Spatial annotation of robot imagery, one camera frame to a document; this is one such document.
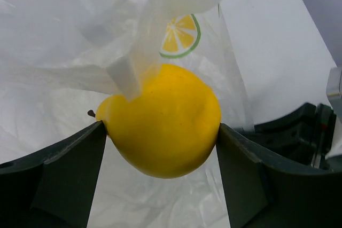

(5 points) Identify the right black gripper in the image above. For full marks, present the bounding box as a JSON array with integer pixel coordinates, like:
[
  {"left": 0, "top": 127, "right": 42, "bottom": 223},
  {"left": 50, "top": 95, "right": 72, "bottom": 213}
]
[{"left": 253, "top": 103, "right": 337, "bottom": 169}]

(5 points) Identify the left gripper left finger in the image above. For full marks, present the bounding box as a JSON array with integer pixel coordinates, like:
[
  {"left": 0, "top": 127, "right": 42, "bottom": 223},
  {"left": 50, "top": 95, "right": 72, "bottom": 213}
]
[{"left": 1, "top": 122, "right": 106, "bottom": 227}]

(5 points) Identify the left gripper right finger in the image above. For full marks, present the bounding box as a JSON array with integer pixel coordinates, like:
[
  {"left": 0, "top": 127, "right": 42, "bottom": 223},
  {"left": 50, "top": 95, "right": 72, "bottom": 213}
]
[{"left": 216, "top": 124, "right": 341, "bottom": 227}]

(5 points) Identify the clear printed plastic bag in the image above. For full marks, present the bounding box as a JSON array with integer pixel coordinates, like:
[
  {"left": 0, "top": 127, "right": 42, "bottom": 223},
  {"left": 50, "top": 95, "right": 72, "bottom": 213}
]
[{"left": 1, "top": 0, "right": 253, "bottom": 227}]

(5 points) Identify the yellow fake lemon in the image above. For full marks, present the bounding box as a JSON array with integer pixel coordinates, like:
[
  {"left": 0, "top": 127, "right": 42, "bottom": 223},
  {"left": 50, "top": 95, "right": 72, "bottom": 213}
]
[{"left": 90, "top": 64, "right": 221, "bottom": 179}]

